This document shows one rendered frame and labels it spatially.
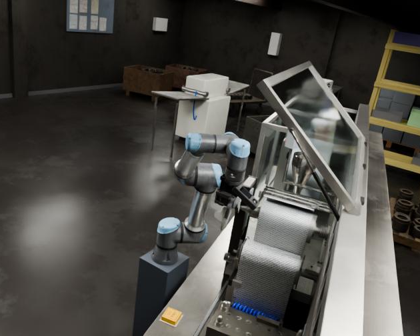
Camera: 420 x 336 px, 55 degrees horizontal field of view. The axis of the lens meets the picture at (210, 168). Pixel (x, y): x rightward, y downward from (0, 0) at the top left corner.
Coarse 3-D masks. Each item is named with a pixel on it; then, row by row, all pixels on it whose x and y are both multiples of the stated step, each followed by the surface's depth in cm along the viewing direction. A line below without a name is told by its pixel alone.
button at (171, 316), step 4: (168, 308) 183; (168, 312) 181; (172, 312) 181; (176, 312) 182; (180, 312) 182; (164, 316) 178; (168, 316) 179; (172, 316) 179; (176, 316) 179; (180, 316) 181; (164, 320) 178; (168, 320) 177; (172, 320) 177; (176, 320) 177; (172, 324) 177
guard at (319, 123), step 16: (288, 80) 164; (304, 80) 190; (288, 96) 149; (304, 96) 171; (320, 96) 200; (304, 112) 155; (320, 112) 178; (336, 112) 210; (304, 128) 142; (320, 128) 161; (336, 128) 186; (352, 128) 221; (320, 144) 147; (336, 144) 168; (352, 144) 195; (336, 160) 152; (352, 160) 175; (336, 176) 140; (352, 176) 158; (352, 192) 144
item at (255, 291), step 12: (240, 276) 173; (252, 276) 170; (240, 288) 174; (252, 288) 172; (264, 288) 170; (276, 288) 168; (288, 288) 166; (240, 300) 176; (252, 300) 174; (264, 300) 172; (276, 300) 170; (288, 300) 168; (264, 312) 174; (276, 312) 171
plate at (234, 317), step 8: (216, 312) 170; (232, 312) 172; (240, 312) 172; (224, 320) 166; (232, 320) 167; (240, 320) 168; (248, 320) 169; (208, 328) 162; (216, 328) 162; (224, 328) 162; (232, 328) 163; (240, 328) 164; (248, 328) 164; (256, 328) 165; (264, 328) 166; (272, 328) 166; (280, 328) 167
